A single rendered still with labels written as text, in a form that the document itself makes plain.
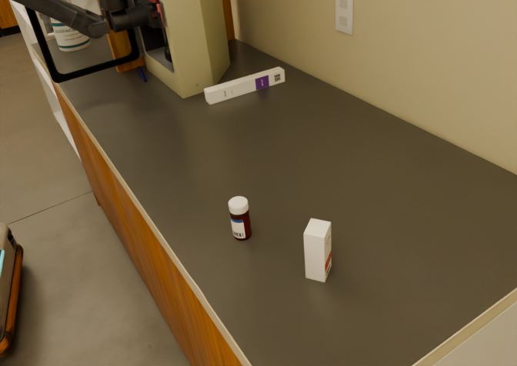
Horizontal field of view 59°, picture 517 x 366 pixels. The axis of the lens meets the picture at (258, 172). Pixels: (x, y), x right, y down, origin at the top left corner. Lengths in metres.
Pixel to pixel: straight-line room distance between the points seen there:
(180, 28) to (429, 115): 0.74
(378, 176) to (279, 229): 0.27
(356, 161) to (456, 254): 0.34
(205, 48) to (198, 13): 0.11
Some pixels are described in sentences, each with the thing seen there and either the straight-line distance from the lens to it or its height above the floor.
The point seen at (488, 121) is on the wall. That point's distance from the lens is 1.16.
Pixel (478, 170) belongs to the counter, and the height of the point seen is 0.94.
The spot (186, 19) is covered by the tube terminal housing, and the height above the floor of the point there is 1.17.
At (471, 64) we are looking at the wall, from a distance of 1.15.
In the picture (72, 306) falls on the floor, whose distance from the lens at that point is 2.26.
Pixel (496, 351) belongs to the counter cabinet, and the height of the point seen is 0.77.
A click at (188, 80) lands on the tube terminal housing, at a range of 1.47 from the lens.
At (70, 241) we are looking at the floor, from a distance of 2.59.
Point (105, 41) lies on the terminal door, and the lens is 1.68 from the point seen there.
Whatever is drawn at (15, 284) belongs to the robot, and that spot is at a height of 0.11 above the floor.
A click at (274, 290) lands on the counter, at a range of 0.82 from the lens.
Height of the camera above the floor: 1.56
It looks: 35 degrees down
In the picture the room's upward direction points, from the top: 7 degrees counter-clockwise
